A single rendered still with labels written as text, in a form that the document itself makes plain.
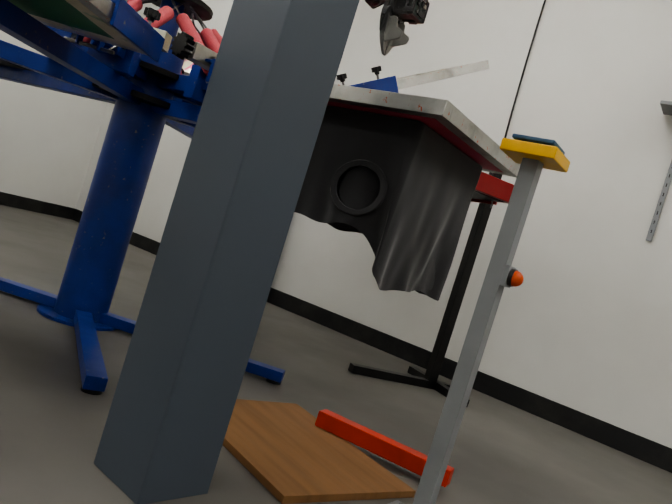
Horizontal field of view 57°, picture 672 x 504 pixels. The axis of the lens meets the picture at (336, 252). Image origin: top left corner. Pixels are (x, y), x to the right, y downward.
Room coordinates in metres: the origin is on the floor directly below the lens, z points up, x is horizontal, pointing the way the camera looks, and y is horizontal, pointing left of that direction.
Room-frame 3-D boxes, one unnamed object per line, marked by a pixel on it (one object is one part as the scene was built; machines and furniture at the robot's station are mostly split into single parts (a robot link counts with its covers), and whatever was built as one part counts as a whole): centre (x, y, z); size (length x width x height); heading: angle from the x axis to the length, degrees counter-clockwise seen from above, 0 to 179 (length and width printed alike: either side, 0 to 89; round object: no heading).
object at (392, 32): (1.53, 0.03, 1.13); 0.06 x 0.03 x 0.09; 56
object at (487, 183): (3.09, -0.37, 1.06); 0.61 x 0.46 x 0.12; 116
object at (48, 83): (2.84, 1.46, 0.91); 1.34 x 0.41 x 0.08; 56
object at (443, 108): (1.87, 0.03, 0.97); 0.79 x 0.58 x 0.04; 56
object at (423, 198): (1.71, -0.22, 0.74); 0.45 x 0.03 x 0.43; 146
